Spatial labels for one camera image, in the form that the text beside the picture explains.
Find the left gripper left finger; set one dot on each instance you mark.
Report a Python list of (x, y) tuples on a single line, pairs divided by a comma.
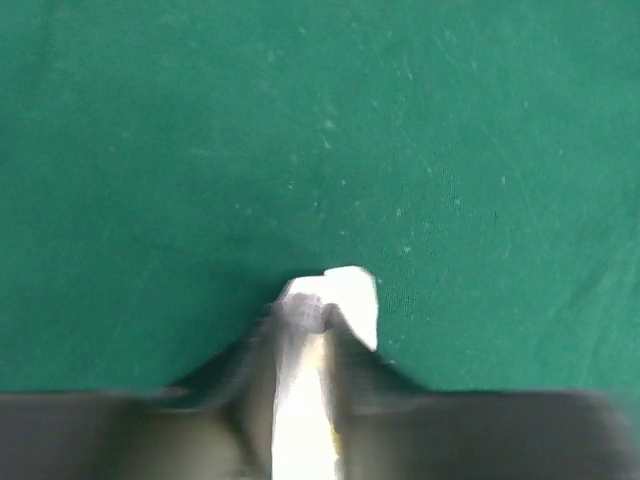
[(213, 423)]

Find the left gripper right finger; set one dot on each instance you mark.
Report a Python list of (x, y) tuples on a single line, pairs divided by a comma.
[(391, 427)]

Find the suture packet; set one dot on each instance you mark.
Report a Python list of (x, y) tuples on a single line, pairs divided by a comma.
[(310, 312)]

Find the dark green surgical cloth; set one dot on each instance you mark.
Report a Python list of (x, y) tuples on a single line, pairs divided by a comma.
[(166, 166)]

